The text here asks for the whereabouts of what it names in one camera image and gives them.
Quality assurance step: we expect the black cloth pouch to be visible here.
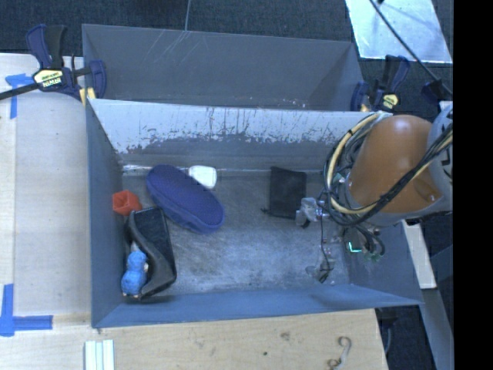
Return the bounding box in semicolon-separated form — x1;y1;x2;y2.
260;166;309;220

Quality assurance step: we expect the blue oval pouch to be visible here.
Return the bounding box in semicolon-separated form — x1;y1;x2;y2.
146;163;226;235

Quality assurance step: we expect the grey metal bin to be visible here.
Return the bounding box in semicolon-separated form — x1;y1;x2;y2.
81;23;425;329

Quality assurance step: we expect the pale wood board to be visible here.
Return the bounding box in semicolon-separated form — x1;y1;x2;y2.
13;90;93;318

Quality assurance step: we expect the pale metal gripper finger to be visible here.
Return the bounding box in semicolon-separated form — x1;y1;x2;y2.
305;238;336;284
295;197;330;229

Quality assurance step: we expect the blue toy bird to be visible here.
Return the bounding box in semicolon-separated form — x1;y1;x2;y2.
120;250;149;299

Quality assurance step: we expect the small white rounded object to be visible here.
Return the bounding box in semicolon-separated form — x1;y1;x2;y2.
188;165;219;190

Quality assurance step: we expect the black shoe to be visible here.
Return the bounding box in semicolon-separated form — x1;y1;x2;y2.
124;206;178;301

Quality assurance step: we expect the red hexagonal cup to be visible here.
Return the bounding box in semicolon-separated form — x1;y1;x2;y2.
112;190;143;217

